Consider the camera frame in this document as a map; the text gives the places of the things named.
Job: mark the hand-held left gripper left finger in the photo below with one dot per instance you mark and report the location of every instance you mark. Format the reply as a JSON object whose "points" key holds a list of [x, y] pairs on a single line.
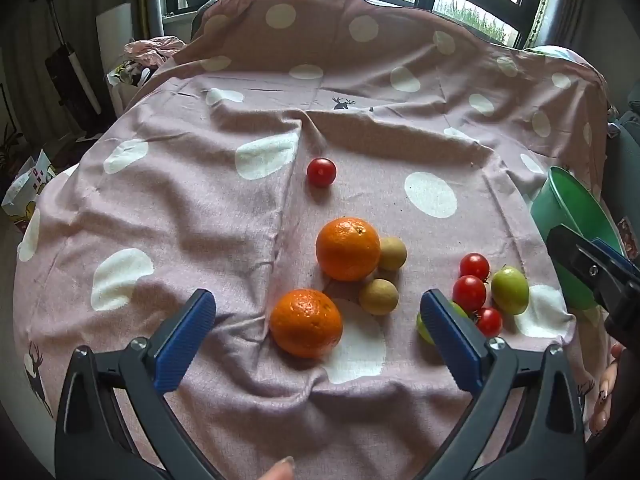
{"points": [[185, 340]]}

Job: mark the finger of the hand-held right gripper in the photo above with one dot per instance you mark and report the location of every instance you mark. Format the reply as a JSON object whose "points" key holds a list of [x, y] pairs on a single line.
{"points": [[575, 260], [612, 255]]}

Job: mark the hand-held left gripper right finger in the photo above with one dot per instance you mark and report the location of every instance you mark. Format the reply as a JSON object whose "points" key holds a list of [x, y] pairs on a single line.
{"points": [[450, 340]]}

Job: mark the green jujube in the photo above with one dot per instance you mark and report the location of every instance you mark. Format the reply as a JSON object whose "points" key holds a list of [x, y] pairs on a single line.
{"points": [[424, 332], [510, 290]]}

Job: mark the red cherry tomato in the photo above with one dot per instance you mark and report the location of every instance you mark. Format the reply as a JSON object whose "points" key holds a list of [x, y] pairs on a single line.
{"points": [[474, 266], [469, 292], [489, 321], [321, 172]]}

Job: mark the green bowl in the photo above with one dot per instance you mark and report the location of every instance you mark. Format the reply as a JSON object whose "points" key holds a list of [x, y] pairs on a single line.
{"points": [[555, 210]]}

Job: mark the brown longan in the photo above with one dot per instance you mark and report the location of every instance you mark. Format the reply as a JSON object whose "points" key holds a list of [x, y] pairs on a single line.
{"points": [[394, 254], [379, 297]]}

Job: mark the orange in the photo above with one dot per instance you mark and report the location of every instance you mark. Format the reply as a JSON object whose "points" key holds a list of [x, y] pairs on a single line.
{"points": [[306, 323], [348, 248]]}

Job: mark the person's right hand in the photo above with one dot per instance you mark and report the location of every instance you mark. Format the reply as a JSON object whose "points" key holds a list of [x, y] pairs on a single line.
{"points": [[602, 385]]}

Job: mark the person's left hand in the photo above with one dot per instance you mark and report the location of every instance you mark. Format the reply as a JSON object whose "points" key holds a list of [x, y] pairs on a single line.
{"points": [[281, 470]]}

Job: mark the grey sofa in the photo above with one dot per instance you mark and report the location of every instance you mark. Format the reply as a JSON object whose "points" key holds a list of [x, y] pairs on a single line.
{"points": [[631, 130]]}

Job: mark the pink polka dot blanket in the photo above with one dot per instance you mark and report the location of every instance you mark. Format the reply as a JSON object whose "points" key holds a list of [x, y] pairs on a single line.
{"points": [[200, 210]]}

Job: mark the pale blue bedding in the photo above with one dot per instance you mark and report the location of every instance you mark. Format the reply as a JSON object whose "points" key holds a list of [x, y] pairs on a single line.
{"points": [[550, 53]]}

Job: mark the printed paper bag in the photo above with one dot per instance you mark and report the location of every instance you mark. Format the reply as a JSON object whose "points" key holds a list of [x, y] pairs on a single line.
{"points": [[25, 185]]}

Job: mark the white plastic bag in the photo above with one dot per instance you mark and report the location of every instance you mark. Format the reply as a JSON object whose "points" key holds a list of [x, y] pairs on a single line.
{"points": [[122, 96]]}

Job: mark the patterned curtain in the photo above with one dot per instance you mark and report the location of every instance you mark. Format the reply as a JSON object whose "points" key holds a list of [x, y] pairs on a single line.
{"points": [[565, 0]]}

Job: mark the pink clothes pile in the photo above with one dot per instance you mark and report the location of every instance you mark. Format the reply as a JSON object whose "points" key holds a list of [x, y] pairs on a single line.
{"points": [[155, 50]]}

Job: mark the black stick vacuum cleaner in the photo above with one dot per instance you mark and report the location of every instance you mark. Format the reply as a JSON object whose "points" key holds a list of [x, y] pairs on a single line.
{"points": [[65, 65]]}

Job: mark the white board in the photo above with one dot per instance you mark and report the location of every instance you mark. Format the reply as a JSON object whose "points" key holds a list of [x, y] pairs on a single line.
{"points": [[116, 30]]}

